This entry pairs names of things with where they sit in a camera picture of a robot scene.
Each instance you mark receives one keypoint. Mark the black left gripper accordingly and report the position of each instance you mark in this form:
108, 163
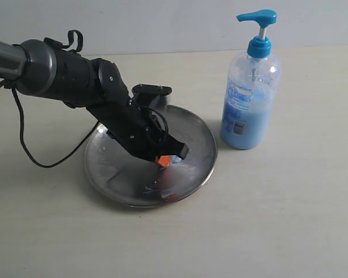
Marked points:
137, 133

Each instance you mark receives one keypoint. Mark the round steel plate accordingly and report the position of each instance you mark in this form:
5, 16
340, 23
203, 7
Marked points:
133, 182

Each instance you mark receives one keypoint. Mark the blue soap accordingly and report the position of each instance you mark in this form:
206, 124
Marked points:
177, 159

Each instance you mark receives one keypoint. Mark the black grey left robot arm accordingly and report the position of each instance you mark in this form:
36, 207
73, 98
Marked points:
53, 70

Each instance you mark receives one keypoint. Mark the blue pump soap bottle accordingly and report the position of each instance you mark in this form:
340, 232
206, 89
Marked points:
252, 82

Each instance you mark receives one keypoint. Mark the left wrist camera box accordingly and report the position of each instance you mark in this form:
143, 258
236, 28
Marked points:
152, 96

